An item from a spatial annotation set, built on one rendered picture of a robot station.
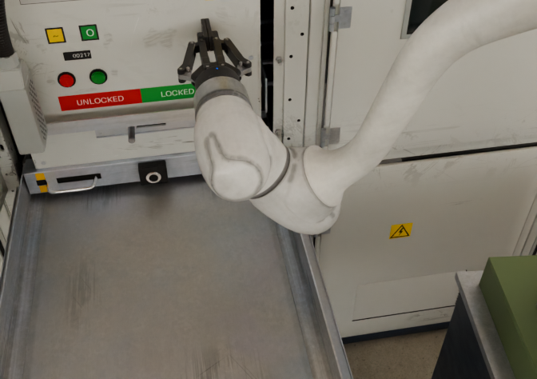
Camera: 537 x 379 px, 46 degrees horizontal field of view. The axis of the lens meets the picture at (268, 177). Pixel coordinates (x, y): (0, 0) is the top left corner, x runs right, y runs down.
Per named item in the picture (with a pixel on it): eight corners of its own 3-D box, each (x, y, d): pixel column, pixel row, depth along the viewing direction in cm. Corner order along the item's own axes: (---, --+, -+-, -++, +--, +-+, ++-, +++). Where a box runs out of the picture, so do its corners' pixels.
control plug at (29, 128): (45, 153, 119) (21, 74, 107) (19, 156, 119) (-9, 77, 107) (49, 128, 125) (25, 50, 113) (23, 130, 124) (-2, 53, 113)
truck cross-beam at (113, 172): (273, 165, 145) (273, 145, 141) (29, 194, 138) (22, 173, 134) (269, 152, 149) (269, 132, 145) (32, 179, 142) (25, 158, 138)
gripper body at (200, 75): (196, 118, 104) (191, 86, 111) (246, 113, 105) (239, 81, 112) (192, 80, 99) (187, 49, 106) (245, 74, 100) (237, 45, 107)
